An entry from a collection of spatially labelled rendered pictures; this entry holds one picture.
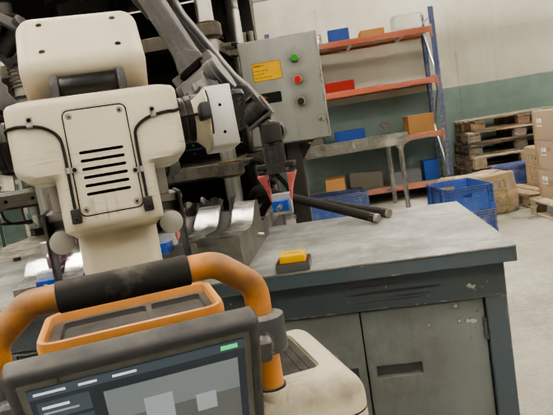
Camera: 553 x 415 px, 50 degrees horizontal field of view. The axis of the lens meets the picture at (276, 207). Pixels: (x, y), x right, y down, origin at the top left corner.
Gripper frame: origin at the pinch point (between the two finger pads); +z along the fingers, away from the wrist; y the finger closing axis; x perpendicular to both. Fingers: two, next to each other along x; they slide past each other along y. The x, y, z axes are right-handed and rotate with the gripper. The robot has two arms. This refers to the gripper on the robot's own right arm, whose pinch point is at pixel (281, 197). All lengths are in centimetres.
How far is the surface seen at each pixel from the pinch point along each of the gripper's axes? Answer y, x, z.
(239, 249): 10.4, 14.1, 9.5
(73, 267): 56, 9, 9
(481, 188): -123, -341, 55
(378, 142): -46, -353, 5
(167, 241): 27.5, 15.6, 4.9
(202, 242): 20.5, 9.6, 7.3
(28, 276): 67, 13, 9
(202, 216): 25.2, -13.5, 3.5
